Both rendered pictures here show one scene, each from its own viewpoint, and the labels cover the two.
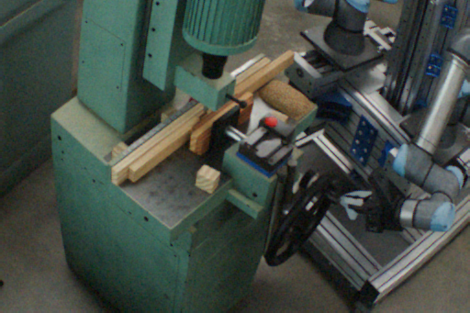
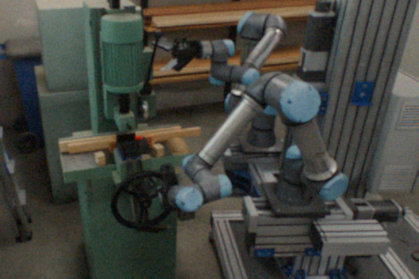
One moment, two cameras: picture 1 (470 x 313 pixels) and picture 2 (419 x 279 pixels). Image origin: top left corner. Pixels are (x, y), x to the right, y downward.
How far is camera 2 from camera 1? 1.27 m
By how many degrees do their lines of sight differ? 40
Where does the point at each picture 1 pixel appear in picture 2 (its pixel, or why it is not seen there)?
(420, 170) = (193, 169)
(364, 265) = not seen: outside the picture
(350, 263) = not seen: outside the picture
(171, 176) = (88, 155)
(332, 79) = (242, 161)
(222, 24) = (110, 72)
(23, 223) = (74, 216)
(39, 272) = (60, 240)
